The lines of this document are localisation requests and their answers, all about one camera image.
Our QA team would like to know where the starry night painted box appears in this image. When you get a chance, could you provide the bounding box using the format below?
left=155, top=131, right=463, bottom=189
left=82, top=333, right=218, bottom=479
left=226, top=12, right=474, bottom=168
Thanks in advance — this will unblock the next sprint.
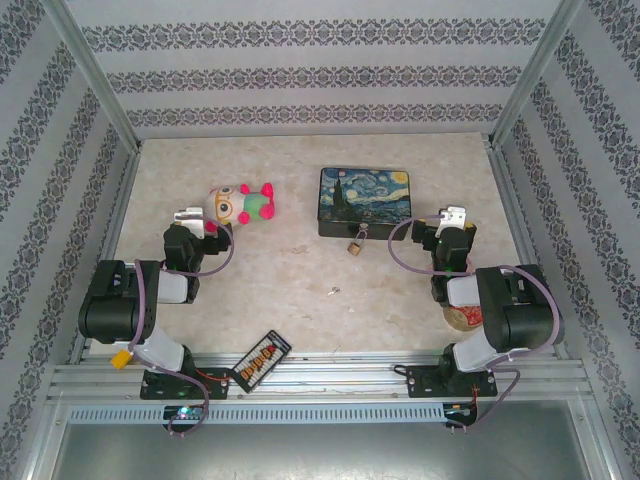
left=317, top=167, right=412, bottom=239

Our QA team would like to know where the plush doll with glasses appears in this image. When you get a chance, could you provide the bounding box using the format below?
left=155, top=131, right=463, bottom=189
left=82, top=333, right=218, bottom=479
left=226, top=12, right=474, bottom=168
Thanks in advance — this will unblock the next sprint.
left=203, top=182, right=276, bottom=232

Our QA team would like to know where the round gold and red tin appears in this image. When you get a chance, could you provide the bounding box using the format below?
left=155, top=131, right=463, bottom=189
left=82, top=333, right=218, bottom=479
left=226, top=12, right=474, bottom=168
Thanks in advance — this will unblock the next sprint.
left=445, top=304, right=484, bottom=333

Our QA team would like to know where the black abacus with orange beads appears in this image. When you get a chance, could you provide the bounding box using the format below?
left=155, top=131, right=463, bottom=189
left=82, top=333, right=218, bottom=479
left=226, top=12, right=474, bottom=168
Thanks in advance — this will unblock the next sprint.
left=230, top=329, right=293, bottom=393

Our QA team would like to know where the grey metal sheet panel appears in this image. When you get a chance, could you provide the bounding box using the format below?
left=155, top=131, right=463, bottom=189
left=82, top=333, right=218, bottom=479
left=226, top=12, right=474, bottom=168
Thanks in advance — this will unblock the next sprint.
left=47, top=422, right=596, bottom=480

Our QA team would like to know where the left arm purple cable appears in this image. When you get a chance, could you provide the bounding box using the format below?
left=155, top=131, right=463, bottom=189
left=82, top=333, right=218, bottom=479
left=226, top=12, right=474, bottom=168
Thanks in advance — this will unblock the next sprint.
left=127, top=218, right=236, bottom=440

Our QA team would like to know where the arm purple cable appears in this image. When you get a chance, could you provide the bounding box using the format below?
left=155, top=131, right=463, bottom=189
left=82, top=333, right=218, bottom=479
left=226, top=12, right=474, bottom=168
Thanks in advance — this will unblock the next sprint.
left=127, top=218, right=236, bottom=440
left=388, top=214, right=565, bottom=437

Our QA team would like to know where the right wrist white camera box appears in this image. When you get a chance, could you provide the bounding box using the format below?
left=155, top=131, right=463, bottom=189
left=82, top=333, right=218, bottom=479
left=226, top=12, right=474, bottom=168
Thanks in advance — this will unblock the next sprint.
left=435, top=204, right=467, bottom=239

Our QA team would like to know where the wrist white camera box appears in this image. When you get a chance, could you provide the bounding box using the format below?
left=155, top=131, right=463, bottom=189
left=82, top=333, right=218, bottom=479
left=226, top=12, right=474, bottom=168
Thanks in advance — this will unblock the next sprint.
left=435, top=204, right=467, bottom=239
left=173, top=206, right=207, bottom=240

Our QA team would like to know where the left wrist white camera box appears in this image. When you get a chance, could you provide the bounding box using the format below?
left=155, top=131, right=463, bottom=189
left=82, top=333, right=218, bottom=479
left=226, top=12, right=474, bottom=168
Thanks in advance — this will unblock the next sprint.
left=173, top=206, right=207, bottom=240

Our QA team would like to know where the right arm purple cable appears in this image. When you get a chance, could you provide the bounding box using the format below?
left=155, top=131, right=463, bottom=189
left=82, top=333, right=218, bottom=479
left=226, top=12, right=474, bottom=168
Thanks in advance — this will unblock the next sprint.
left=388, top=214, right=565, bottom=437

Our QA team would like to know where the aluminium side rail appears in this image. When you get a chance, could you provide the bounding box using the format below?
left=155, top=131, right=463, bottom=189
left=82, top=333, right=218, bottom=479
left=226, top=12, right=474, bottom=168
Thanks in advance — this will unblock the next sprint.
left=484, top=137, right=571, bottom=359
left=69, top=142, right=146, bottom=364

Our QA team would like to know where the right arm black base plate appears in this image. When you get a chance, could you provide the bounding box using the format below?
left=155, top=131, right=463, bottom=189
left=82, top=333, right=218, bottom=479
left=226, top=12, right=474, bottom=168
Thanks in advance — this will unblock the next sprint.
left=407, top=364, right=499, bottom=400

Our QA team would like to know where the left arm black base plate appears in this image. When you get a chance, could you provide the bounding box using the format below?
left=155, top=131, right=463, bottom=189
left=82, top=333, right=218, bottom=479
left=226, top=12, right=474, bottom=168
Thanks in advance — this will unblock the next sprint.
left=139, top=367, right=232, bottom=401

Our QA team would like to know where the aluminium frame post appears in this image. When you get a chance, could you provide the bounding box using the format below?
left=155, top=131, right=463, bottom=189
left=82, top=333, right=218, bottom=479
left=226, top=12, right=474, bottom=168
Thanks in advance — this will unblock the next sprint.
left=42, top=0, right=144, bottom=151
left=488, top=0, right=585, bottom=149

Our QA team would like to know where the aluminium front rail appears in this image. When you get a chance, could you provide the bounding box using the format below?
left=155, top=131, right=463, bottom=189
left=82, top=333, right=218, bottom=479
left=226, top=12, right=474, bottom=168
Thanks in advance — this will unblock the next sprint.
left=47, top=349, right=594, bottom=407

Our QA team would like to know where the white slotted cable duct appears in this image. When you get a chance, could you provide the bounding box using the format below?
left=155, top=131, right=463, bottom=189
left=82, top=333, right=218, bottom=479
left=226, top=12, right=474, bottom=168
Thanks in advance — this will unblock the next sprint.
left=66, top=404, right=447, bottom=425

